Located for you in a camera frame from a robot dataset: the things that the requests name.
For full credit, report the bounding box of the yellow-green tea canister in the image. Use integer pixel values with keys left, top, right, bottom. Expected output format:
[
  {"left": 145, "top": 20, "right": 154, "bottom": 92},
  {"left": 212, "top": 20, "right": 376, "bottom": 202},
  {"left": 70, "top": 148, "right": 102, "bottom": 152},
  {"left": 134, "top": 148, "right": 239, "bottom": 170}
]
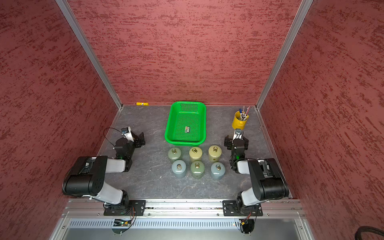
[{"left": 208, "top": 145, "right": 222, "bottom": 163}]

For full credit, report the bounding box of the grey-green tea canister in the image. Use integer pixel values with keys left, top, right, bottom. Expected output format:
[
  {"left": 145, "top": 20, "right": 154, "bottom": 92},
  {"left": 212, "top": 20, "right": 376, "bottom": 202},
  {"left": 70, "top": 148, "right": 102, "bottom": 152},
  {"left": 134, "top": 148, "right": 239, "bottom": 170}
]
[
  {"left": 190, "top": 161, "right": 205, "bottom": 179},
  {"left": 211, "top": 162, "right": 226, "bottom": 181}
]

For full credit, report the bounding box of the green tea canister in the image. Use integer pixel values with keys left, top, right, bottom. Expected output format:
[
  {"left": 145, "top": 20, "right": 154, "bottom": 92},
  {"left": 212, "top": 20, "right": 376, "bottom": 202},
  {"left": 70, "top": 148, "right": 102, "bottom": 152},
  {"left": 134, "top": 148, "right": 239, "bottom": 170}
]
[{"left": 168, "top": 147, "right": 182, "bottom": 164}]

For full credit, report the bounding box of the beige tea canister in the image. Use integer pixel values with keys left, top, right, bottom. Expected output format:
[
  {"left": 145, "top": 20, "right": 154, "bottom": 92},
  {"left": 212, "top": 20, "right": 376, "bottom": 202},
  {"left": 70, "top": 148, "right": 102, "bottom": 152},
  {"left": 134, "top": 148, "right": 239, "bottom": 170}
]
[{"left": 189, "top": 147, "right": 203, "bottom": 162}]

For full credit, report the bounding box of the grey-green tea canister front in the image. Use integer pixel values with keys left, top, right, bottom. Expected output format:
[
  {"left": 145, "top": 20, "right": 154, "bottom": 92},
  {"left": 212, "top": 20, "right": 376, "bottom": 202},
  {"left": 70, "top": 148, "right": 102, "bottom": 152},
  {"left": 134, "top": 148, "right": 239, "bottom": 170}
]
[{"left": 190, "top": 161, "right": 205, "bottom": 179}]

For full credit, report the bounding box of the grey tea canister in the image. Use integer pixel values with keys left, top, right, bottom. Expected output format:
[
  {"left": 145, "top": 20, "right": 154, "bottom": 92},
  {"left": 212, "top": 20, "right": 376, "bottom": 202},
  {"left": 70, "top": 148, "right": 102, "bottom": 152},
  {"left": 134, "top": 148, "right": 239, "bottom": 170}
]
[{"left": 172, "top": 160, "right": 187, "bottom": 179}]

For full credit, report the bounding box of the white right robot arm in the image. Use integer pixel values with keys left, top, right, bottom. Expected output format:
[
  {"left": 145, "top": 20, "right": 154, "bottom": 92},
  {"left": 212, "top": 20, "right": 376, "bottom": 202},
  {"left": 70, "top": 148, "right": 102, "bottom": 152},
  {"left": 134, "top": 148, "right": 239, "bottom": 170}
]
[{"left": 224, "top": 136, "right": 290, "bottom": 215}]

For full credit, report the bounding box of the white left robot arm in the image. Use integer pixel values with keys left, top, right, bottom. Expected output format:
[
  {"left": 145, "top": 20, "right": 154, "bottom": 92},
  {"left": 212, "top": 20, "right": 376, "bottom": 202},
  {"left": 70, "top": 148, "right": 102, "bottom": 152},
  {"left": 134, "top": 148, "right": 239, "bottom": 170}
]
[{"left": 62, "top": 127, "right": 146, "bottom": 211}]

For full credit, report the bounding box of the green plastic basket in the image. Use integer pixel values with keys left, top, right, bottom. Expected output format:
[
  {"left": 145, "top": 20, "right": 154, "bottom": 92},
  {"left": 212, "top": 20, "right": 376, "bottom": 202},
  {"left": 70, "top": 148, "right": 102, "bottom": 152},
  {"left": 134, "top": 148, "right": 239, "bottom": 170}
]
[{"left": 165, "top": 101, "right": 207, "bottom": 147}]

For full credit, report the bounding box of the yellow metal pencil bucket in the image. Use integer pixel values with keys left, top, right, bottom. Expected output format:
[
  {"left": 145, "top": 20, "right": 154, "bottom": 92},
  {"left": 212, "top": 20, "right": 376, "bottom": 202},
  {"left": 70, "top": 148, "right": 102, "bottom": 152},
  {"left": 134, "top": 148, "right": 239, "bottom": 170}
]
[{"left": 232, "top": 111, "right": 248, "bottom": 130}]

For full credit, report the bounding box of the bundle of pencils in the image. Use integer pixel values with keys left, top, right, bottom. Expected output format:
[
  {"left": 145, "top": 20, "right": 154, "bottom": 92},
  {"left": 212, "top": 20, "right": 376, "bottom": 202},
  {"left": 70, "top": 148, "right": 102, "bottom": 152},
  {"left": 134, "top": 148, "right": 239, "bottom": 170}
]
[{"left": 239, "top": 106, "right": 250, "bottom": 121}]

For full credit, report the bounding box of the yellow marker pen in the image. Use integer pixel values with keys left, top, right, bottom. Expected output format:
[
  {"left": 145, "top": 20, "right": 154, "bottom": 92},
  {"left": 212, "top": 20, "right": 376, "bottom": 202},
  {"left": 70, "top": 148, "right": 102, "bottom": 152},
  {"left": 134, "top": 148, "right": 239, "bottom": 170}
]
[{"left": 136, "top": 102, "right": 149, "bottom": 106}]

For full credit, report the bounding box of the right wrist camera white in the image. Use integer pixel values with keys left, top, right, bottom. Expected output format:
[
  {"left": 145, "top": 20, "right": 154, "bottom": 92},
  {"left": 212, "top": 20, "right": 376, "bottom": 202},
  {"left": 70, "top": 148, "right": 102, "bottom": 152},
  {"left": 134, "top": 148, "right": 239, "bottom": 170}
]
[{"left": 233, "top": 129, "right": 244, "bottom": 140}]

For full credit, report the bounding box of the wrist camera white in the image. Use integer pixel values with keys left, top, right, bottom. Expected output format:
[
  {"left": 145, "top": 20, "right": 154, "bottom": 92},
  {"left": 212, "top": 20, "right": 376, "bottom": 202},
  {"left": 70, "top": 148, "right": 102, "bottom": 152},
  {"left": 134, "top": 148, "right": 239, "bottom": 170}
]
[
  {"left": 233, "top": 129, "right": 244, "bottom": 140},
  {"left": 121, "top": 127, "right": 135, "bottom": 142}
]

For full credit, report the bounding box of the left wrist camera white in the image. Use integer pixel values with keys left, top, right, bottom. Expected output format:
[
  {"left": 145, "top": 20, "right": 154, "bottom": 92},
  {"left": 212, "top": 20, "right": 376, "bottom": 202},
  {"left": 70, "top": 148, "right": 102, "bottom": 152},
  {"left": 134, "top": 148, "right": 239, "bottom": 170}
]
[{"left": 121, "top": 127, "right": 135, "bottom": 142}]

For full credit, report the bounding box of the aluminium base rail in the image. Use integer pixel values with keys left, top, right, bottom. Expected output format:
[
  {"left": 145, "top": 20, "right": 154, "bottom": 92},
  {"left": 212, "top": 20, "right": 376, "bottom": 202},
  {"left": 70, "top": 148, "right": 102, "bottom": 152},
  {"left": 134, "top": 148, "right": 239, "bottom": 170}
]
[{"left": 51, "top": 199, "right": 314, "bottom": 240}]

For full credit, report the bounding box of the aluminium corner post left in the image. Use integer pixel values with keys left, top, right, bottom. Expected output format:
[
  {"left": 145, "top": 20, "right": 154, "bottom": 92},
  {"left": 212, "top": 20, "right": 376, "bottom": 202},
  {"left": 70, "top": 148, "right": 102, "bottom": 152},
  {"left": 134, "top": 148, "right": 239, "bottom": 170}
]
[{"left": 56, "top": 0, "right": 124, "bottom": 111}]

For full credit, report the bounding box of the aluminium corner post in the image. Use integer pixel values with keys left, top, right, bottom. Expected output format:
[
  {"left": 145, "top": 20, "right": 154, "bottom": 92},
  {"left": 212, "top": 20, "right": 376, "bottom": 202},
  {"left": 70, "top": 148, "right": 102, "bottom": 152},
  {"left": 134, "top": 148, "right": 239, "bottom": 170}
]
[
  {"left": 256, "top": 0, "right": 313, "bottom": 112},
  {"left": 56, "top": 0, "right": 124, "bottom": 111}
]

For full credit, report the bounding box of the black cable bottom right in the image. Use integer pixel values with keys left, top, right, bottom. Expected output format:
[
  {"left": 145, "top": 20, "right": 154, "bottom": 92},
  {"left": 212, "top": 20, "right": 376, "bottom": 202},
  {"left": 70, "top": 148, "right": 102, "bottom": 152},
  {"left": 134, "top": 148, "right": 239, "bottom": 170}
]
[{"left": 354, "top": 225, "right": 384, "bottom": 240}]

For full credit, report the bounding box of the aluminium corner post right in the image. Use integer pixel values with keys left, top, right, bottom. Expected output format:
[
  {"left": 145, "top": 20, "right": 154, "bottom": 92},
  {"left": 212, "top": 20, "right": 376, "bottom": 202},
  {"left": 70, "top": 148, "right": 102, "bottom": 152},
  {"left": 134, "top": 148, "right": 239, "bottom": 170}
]
[{"left": 256, "top": 0, "right": 313, "bottom": 112}]

